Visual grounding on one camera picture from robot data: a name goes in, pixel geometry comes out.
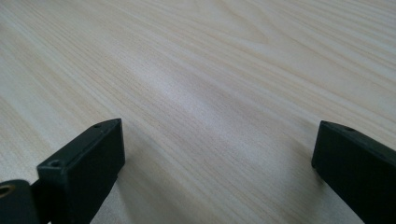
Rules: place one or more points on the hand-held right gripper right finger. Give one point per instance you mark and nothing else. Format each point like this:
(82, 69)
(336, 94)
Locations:
(355, 168)

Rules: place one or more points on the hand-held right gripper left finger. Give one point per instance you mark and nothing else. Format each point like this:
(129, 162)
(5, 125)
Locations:
(87, 168)

